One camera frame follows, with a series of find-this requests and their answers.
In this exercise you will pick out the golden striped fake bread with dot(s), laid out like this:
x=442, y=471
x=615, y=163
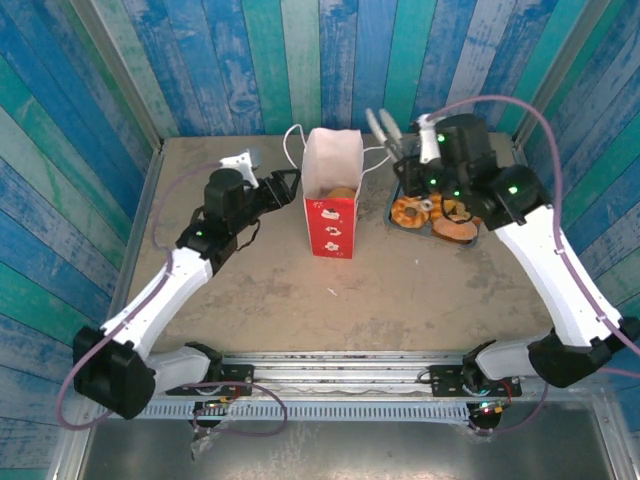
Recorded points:
x=452, y=207

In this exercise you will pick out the brown round fake bun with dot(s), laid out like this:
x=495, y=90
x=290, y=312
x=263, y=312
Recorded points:
x=341, y=193

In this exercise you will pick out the aluminium rail frame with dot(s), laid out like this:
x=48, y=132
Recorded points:
x=340, y=375

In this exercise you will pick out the red white paper bag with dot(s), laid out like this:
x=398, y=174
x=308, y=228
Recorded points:
x=332, y=235

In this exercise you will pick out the grey metal tray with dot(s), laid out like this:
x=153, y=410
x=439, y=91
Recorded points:
x=425, y=234

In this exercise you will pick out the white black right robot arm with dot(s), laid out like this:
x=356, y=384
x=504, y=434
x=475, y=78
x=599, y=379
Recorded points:
x=550, y=270

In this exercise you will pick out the small circuit board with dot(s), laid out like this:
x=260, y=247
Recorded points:
x=220, y=401
x=487, y=407

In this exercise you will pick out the metal corner post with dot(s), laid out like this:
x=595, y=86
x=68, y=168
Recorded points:
x=118, y=70
x=558, y=70

